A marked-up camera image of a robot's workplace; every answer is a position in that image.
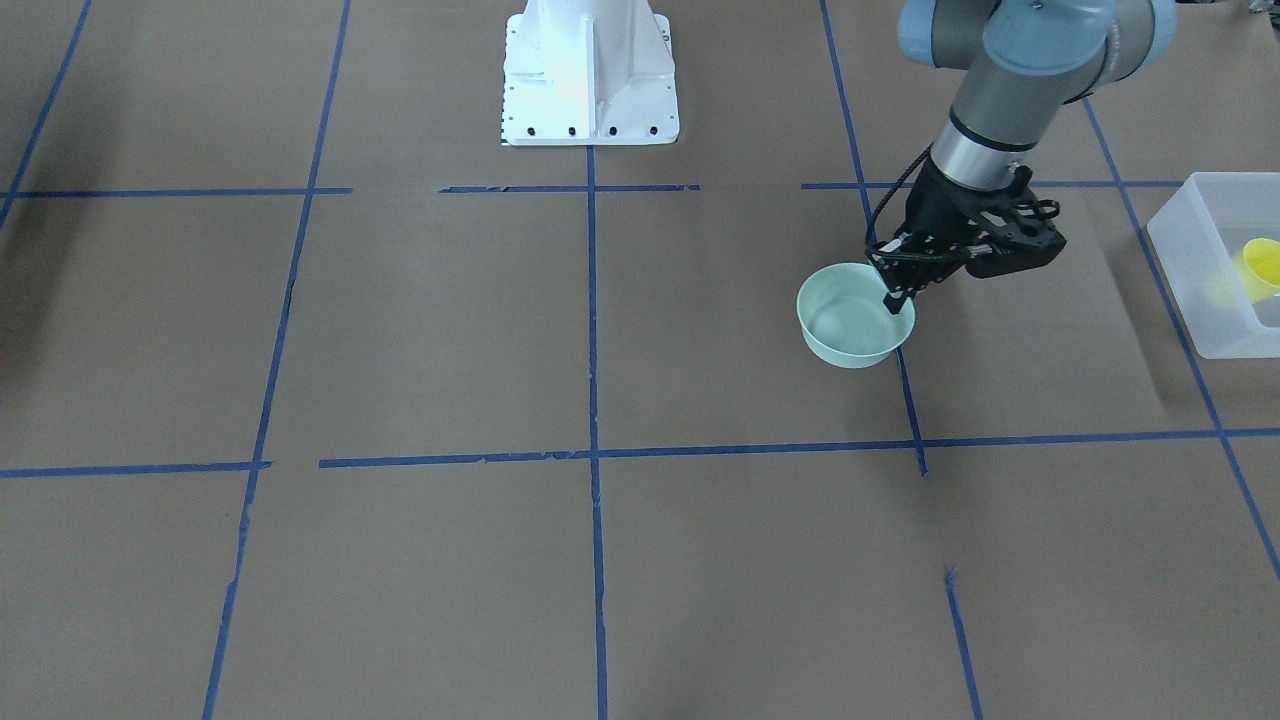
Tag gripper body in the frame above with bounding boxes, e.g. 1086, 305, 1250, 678
890, 158, 1011, 272

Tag light green bowl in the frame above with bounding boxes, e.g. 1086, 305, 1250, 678
795, 263, 916, 369

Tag yellow paper cup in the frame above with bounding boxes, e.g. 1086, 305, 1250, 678
1231, 237, 1279, 304

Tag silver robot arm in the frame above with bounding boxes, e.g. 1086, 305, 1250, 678
865, 1, 1178, 314

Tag clear plastic bin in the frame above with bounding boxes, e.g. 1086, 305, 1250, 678
1147, 172, 1279, 359

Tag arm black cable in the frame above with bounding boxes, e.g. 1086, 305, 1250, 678
864, 146, 934, 251

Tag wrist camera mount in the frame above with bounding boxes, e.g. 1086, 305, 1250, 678
963, 167, 1068, 279

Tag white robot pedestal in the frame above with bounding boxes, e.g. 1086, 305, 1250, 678
500, 1, 681, 147

